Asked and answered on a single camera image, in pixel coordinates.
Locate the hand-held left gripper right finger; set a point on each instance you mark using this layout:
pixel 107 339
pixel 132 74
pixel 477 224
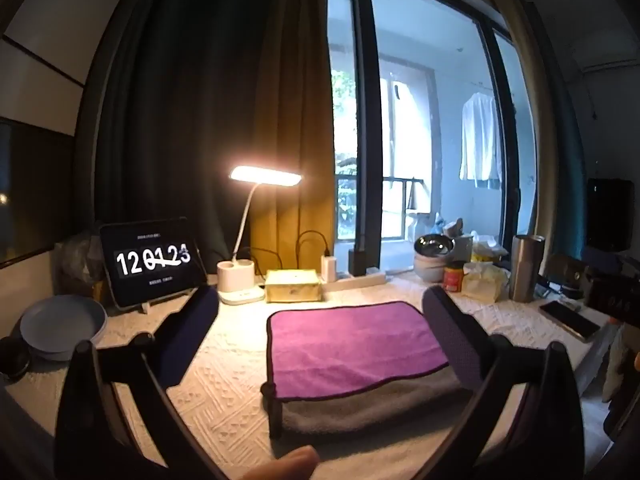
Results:
pixel 450 335

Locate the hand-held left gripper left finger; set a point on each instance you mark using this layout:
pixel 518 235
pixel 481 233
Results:
pixel 192 330

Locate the purple and grey towel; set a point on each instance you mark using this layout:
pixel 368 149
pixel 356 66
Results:
pixel 350 345

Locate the person's left hand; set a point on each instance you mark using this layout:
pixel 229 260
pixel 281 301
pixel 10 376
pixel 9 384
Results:
pixel 290 465

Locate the white tablet stand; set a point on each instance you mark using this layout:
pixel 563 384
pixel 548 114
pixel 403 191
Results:
pixel 165 301

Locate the smartphone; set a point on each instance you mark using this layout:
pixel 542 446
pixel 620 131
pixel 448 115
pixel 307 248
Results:
pixel 570 320

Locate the black device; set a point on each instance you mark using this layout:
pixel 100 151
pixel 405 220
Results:
pixel 565 275

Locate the red can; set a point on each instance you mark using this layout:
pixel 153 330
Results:
pixel 453 279

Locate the pale yellow tissue pack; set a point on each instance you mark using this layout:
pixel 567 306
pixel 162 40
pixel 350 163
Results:
pixel 485 282

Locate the white textured tablecloth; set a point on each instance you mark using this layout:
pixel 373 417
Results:
pixel 225 385

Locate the tablet with clock display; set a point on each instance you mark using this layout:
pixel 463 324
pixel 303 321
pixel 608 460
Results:
pixel 150 260

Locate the grey container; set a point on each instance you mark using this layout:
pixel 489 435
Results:
pixel 462 249

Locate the stainless steel tumbler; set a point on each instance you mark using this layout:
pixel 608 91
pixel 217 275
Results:
pixel 525 267

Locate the metal bowl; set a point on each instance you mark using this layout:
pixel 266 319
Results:
pixel 433 245

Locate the yellow plastic bag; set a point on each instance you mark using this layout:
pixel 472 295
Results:
pixel 487 250

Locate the white power strip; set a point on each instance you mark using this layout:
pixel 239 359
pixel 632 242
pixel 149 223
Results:
pixel 360 280

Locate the yellow tissue box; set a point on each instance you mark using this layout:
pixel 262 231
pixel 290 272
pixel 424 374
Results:
pixel 292 286

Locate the black power adapter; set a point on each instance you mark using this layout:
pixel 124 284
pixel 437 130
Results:
pixel 357 261

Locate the blue-grey plate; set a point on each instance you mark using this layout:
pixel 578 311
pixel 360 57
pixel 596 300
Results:
pixel 62 325

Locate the clear plastic bag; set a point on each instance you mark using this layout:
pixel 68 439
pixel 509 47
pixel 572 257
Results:
pixel 77 265

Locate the white charger plug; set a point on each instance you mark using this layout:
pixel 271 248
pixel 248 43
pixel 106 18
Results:
pixel 329 268

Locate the balcony railing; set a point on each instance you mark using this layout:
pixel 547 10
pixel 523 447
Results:
pixel 395 180

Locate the white desk lamp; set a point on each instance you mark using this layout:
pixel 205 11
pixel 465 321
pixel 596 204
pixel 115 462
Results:
pixel 265 176

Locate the white hanging shirt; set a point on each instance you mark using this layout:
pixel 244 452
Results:
pixel 480 135

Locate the yellow curtain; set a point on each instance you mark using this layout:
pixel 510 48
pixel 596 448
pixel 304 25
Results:
pixel 305 135

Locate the dark curtain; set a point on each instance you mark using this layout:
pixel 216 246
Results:
pixel 200 85

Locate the black window frame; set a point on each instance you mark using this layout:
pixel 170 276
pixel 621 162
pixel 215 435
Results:
pixel 367 110

